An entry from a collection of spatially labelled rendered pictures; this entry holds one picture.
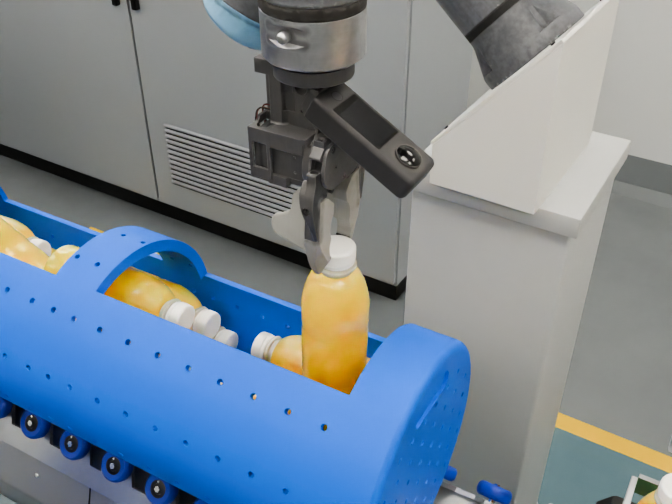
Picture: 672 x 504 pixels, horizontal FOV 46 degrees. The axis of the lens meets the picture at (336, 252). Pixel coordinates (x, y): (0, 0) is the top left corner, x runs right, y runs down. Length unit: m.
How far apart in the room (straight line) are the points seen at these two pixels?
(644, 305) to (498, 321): 1.55
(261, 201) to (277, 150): 2.17
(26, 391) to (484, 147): 0.77
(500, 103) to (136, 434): 0.72
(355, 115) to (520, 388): 1.01
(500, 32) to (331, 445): 0.78
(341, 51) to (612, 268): 2.58
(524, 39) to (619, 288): 1.86
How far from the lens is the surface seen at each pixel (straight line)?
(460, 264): 1.48
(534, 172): 1.29
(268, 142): 0.72
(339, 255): 0.77
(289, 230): 0.76
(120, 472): 1.11
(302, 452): 0.82
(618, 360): 2.77
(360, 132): 0.68
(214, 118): 2.87
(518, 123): 1.26
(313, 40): 0.65
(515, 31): 1.34
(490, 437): 1.74
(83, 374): 0.96
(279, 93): 0.71
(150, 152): 3.18
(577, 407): 2.58
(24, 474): 1.28
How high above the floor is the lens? 1.80
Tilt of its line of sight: 36 degrees down
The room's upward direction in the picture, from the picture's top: straight up
